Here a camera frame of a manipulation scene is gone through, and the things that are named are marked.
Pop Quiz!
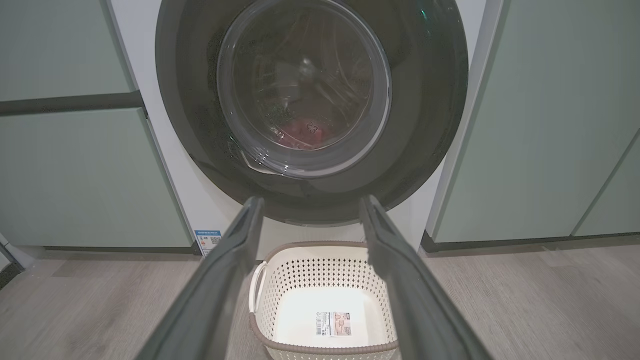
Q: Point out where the white product label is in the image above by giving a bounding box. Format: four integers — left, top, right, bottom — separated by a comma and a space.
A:
315, 311, 352, 337

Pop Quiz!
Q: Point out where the red garment with white stripes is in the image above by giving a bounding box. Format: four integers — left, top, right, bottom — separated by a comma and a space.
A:
277, 116, 341, 151

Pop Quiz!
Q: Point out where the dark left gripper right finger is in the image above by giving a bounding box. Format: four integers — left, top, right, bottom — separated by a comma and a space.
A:
359, 195, 493, 360

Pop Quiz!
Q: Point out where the round dark washing machine door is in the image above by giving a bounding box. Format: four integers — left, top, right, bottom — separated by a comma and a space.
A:
155, 0, 470, 227

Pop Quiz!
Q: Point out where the cream perforated laundry basket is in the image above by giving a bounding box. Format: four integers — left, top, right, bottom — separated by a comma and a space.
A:
248, 241, 401, 360

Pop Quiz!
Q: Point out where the pale green cabinet door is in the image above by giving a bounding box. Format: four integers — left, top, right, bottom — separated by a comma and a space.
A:
572, 135, 640, 237
0, 0, 136, 103
432, 0, 640, 244
0, 107, 193, 249

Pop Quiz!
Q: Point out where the blue and white energy sticker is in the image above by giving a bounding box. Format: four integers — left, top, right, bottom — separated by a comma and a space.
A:
194, 230, 222, 257

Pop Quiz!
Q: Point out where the white washing machine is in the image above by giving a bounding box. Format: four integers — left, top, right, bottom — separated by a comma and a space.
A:
107, 0, 503, 261

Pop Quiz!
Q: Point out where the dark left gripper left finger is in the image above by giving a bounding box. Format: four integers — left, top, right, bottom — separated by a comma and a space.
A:
135, 196, 265, 360

